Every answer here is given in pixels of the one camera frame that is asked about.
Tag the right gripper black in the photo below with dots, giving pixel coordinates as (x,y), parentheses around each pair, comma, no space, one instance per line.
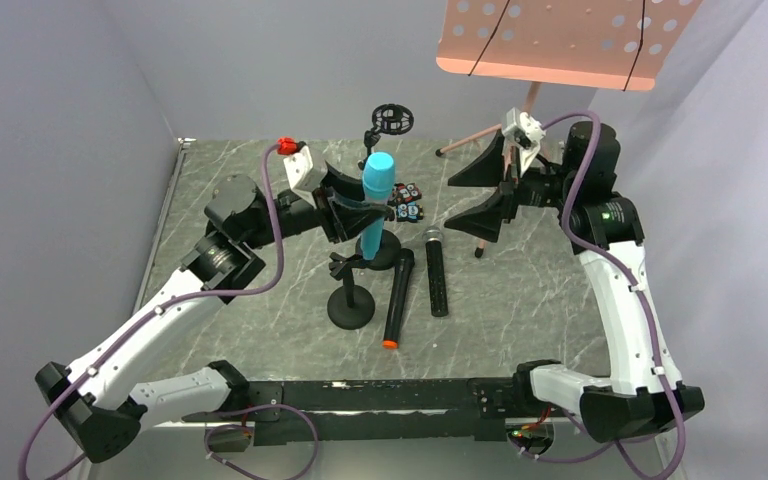
(513,192)

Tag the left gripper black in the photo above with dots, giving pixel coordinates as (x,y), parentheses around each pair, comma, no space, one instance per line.
(322,203)

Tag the blue microphone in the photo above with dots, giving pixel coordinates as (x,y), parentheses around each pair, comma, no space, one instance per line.
(378,179)

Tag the black round-base mic stand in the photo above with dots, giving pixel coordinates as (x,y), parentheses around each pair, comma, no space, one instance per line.
(386,254)
(350,306)

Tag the black microphone orange end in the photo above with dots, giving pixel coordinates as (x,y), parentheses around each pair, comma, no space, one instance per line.
(403,269)

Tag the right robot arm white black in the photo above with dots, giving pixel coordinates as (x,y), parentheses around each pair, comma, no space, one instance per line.
(644,392)

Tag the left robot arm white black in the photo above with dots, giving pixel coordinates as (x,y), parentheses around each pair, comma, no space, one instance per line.
(101,398)

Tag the glitter black microphone silver head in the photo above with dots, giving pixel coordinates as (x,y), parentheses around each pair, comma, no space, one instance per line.
(436,271)

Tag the lower small colourful toy block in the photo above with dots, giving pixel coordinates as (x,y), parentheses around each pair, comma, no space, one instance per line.
(409,212)

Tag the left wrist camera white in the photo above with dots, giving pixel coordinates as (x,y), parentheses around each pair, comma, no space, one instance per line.
(304,172)

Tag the black tripod shock-mount stand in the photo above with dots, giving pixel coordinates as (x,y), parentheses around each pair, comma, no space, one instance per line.
(387,119)

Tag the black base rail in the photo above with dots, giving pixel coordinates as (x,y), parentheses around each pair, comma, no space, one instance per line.
(482,409)

